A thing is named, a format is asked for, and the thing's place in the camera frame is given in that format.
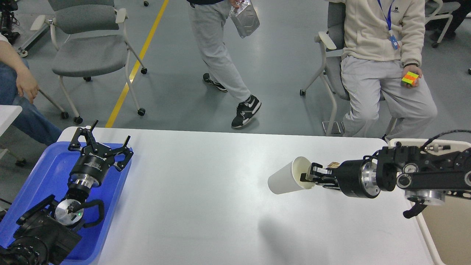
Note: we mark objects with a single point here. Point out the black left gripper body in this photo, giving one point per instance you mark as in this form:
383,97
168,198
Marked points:
93,164

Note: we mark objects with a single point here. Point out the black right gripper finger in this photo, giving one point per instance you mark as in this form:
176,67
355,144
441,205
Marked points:
317,170
325,181

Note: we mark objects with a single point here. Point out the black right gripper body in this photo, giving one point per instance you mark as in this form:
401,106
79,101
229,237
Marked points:
357,178

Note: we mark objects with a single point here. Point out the white paper cup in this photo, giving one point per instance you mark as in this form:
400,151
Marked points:
288,178

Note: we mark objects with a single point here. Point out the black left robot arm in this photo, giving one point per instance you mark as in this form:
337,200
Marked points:
63,213

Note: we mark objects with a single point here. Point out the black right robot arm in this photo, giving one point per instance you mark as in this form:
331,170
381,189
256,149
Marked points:
428,171

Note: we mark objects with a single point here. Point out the crumpled brown paper ball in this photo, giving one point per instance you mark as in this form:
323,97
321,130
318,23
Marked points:
333,165

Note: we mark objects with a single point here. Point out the grey chair at left edge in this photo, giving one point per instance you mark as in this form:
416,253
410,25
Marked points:
64,114

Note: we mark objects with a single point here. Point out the blue plastic tray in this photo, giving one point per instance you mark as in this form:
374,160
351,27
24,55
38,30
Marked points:
50,177

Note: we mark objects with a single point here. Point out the white side table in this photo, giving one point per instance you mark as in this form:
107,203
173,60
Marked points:
8,113

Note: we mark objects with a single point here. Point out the person in blue jeans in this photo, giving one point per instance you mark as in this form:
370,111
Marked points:
18,87

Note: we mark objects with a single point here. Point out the beige plastic bin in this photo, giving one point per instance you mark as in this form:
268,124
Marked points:
449,231

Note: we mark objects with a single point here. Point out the grey office chair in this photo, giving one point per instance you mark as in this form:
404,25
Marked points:
90,56

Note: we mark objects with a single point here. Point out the colourful puzzle cube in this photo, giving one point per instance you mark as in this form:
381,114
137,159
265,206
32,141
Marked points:
410,78

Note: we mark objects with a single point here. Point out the grey chair under seated person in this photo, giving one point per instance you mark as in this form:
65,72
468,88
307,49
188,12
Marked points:
330,41

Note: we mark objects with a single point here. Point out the seated person in cream jacket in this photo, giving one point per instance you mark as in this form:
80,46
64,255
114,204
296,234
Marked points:
383,40

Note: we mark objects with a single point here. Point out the equipment cart top left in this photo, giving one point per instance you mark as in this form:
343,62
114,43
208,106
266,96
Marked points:
21,30

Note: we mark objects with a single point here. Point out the standing person in grey trousers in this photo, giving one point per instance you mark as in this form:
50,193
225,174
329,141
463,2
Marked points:
208,18

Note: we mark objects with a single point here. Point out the white chair top right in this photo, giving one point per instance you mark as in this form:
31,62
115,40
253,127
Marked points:
439,10

